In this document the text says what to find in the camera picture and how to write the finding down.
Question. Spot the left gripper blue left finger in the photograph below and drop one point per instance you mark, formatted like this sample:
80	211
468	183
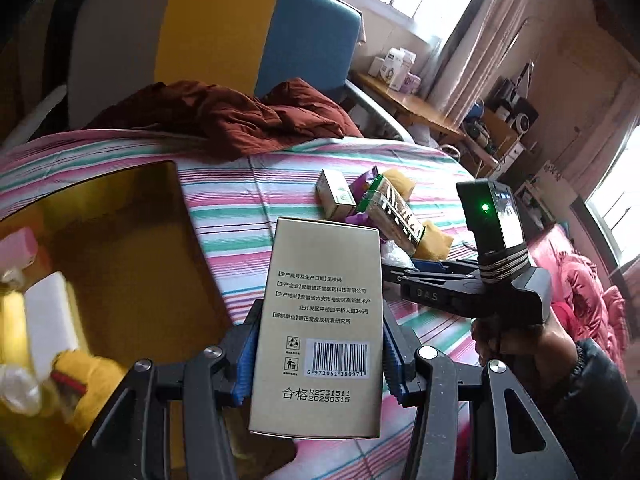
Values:
240	345

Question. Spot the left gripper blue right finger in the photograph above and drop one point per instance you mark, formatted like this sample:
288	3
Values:
399	361

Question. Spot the yellow sponge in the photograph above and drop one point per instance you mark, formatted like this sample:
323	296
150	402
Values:
434	244
402	184

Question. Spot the beige carton with barcode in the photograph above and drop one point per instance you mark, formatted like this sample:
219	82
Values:
318	368

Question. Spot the cracker packet black label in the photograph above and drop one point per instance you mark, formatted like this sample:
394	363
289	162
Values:
391	215

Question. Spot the small green white box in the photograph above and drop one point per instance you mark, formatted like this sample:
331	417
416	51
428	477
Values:
335	195

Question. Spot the purple snack packet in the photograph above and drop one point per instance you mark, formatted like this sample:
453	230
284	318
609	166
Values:
359	189

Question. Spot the white plastic bag bundle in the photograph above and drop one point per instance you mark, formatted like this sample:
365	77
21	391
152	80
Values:
393	255

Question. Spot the person right hand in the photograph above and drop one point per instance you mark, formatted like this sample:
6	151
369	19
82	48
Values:
540	356

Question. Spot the gold lined maroon box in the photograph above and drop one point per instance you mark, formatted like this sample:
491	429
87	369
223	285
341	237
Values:
141	295

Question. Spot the striped bed sheet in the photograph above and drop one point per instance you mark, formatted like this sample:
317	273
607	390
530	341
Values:
234	208

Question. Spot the cluttered shelf cart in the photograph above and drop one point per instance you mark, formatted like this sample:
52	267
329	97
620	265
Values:
495	127

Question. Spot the wooden side table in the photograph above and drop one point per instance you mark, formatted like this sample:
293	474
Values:
410	108

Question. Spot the rust red blanket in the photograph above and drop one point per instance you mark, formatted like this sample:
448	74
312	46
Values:
234	124

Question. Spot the pink curtain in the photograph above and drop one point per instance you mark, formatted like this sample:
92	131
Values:
480	51

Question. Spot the white boxes on table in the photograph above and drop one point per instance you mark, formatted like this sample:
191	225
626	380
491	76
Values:
395	70

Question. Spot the grey yellow blue headboard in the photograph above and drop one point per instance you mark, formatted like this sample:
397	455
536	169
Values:
122	46

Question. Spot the grey bed rail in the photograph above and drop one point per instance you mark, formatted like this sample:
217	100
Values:
378	113

